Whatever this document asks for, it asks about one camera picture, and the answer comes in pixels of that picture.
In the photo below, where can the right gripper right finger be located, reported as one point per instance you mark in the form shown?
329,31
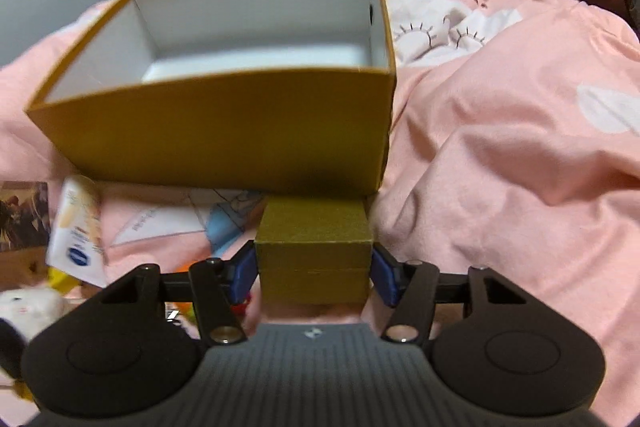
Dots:
413,289

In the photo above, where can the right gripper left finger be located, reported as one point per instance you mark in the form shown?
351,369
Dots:
214,288

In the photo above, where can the small dark gift box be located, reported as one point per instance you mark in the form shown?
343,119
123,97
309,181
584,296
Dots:
314,251

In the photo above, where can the white hand cream tube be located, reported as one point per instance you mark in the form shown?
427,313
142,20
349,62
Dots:
75,245

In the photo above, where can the white black plush cat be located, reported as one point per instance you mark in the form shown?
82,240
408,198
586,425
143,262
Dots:
25,312

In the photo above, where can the large orange cardboard box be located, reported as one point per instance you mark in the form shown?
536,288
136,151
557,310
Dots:
280,96

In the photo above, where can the paper crane print card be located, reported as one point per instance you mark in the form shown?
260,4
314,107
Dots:
221,215

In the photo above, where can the pink bed duvet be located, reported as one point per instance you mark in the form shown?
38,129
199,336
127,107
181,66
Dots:
515,146

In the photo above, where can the picture card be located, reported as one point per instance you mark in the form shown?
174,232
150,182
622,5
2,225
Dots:
25,221

